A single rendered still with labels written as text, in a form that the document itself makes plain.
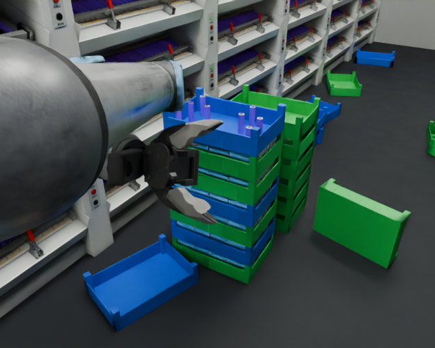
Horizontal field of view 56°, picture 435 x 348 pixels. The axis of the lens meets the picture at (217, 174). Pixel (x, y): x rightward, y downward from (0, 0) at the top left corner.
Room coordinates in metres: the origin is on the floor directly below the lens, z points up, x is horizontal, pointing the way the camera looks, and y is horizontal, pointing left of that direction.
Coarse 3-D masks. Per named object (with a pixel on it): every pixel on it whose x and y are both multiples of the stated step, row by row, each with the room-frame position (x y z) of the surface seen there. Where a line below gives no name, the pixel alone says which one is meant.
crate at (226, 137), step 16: (208, 96) 1.24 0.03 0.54; (224, 112) 1.21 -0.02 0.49; (240, 112) 1.18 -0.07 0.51; (256, 112) 1.15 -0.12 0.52; (272, 112) 1.13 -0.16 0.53; (224, 128) 1.10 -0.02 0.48; (256, 128) 0.95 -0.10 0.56; (272, 128) 1.03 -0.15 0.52; (208, 144) 1.01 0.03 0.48; (224, 144) 0.98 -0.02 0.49; (240, 144) 0.96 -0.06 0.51; (256, 144) 0.94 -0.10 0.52
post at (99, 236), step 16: (0, 0) 1.16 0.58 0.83; (16, 0) 1.12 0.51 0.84; (32, 0) 1.08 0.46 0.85; (48, 0) 1.09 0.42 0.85; (64, 0) 1.13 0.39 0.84; (32, 16) 1.09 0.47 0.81; (48, 16) 1.08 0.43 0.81; (64, 32) 1.11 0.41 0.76; (64, 48) 1.10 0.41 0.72; (80, 208) 1.08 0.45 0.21; (96, 224) 1.09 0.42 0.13; (96, 240) 1.08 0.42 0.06; (112, 240) 1.14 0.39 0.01
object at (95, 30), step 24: (72, 0) 1.33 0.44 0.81; (96, 0) 1.39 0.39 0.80; (120, 0) 1.44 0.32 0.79; (144, 0) 1.49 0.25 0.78; (168, 0) 1.51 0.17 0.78; (192, 0) 1.66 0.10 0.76; (96, 24) 1.26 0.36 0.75; (120, 24) 1.28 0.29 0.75; (144, 24) 1.37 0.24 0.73; (168, 24) 1.49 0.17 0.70; (96, 48) 1.21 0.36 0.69
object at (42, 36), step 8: (8, 8) 1.14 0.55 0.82; (16, 8) 1.12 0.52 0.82; (0, 16) 1.15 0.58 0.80; (8, 16) 1.14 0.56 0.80; (16, 16) 1.12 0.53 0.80; (24, 16) 1.10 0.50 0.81; (8, 24) 1.13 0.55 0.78; (16, 24) 1.13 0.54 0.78; (24, 24) 1.11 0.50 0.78; (32, 24) 1.09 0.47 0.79; (32, 32) 1.08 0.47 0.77; (40, 32) 1.07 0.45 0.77; (48, 32) 1.05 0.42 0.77; (32, 40) 1.08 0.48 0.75; (40, 40) 1.08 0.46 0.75; (48, 40) 1.06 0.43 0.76
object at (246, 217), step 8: (272, 184) 1.10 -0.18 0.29; (272, 192) 1.07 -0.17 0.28; (208, 200) 1.01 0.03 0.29; (216, 200) 1.00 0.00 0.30; (264, 200) 1.01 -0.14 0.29; (272, 200) 1.07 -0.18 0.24; (216, 208) 1.00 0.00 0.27; (224, 208) 0.98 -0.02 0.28; (232, 208) 0.97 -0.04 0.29; (248, 208) 0.94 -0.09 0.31; (256, 208) 0.96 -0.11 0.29; (264, 208) 1.02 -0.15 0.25; (224, 216) 0.98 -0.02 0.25; (232, 216) 0.97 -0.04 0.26; (240, 216) 0.96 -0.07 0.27; (248, 216) 0.94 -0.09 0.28; (256, 216) 0.96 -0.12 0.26; (248, 224) 0.94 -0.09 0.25
